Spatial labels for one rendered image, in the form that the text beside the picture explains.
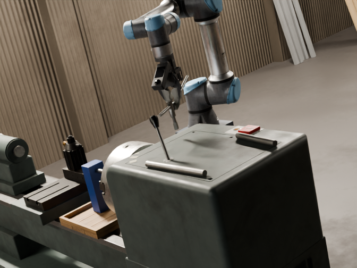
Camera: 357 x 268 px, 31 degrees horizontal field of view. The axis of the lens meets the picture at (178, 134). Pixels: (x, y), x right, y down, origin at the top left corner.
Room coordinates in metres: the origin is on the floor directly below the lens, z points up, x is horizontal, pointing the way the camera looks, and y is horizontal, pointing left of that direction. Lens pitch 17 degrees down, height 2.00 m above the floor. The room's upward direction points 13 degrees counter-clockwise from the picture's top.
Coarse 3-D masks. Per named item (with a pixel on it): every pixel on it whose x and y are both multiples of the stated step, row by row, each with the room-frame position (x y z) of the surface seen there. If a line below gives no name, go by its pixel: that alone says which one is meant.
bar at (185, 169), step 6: (150, 162) 2.10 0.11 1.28; (156, 162) 2.09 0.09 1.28; (156, 168) 2.08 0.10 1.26; (162, 168) 2.05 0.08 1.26; (168, 168) 2.03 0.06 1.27; (174, 168) 2.00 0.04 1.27; (180, 168) 1.99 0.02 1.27; (186, 168) 1.97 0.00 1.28; (192, 168) 1.95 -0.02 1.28; (192, 174) 1.95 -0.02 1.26; (198, 174) 1.92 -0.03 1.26; (204, 174) 1.91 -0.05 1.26
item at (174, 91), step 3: (171, 90) 2.39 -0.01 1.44; (174, 90) 2.39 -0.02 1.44; (174, 93) 2.39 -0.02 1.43; (177, 93) 2.38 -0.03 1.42; (174, 96) 2.39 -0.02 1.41; (177, 96) 2.39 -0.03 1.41; (174, 99) 2.39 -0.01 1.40; (177, 99) 2.39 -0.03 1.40; (180, 99) 2.40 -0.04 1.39; (174, 102) 2.39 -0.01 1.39; (177, 102) 2.39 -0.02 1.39; (174, 105) 2.40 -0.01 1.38; (177, 105) 2.40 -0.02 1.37; (177, 108) 2.40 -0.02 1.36
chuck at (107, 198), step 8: (128, 144) 2.49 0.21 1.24; (136, 144) 2.47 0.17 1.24; (112, 152) 2.48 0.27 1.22; (120, 152) 2.44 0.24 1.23; (112, 160) 2.43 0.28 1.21; (120, 160) 2.40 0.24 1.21; (104, 168) 2.43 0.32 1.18; (104, 176) 2.41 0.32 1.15; (104, 184) 2.40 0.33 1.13; (112, 208) 2.41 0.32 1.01
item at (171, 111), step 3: (168, 102) 2.36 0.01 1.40; (171, 102) 2.36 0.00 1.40; (168, 105) 2.36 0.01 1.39; (171, 105) 2.36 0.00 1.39; (171, 108) 2.36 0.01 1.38; (171, 111) 2.36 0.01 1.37; (174, 111) 2.37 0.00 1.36; (171, 114) 2.36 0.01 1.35; (174, 114) 2.36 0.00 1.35; (171, 117) 2.36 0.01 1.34; (174, 117) 2.36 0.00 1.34; (174, 120) 2.36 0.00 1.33; (174, 123) 2.36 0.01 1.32; (174, 126) 2.36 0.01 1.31; (177, 126) 2.37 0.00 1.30; (177, 129) 2.36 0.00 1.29
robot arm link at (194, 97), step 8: (192, 80) 2.98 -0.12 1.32; (200, 80) 2.90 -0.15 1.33; (184, 88) 2.93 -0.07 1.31; (192, 88) 2.89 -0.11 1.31; (200, 88) 2.89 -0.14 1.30; (192, 96) 2.90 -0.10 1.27; (200, 96) 2.88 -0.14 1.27; (192, 104) 2.90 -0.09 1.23; (200, 104) 2.89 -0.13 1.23; (208, 104) 2.89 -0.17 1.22
